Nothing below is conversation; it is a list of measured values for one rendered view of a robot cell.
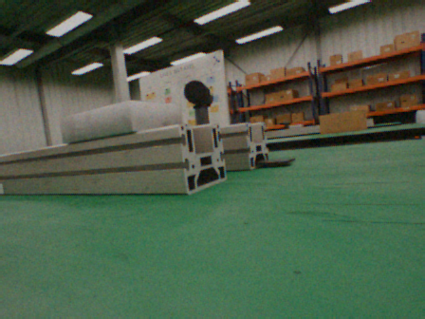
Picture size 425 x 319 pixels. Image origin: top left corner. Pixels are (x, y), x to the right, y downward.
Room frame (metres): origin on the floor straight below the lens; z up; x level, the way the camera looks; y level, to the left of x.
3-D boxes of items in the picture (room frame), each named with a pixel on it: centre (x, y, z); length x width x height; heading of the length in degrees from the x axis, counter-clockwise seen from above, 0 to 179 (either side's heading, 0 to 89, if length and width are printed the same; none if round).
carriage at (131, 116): (0.45, 0.14, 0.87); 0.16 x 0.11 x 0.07; 58
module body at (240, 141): (0.74, 0.25, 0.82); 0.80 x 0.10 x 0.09; 58
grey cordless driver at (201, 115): (0.80, 0.01, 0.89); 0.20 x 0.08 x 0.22; 170
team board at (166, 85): (3.99, 0.32, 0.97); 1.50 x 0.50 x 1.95; 56
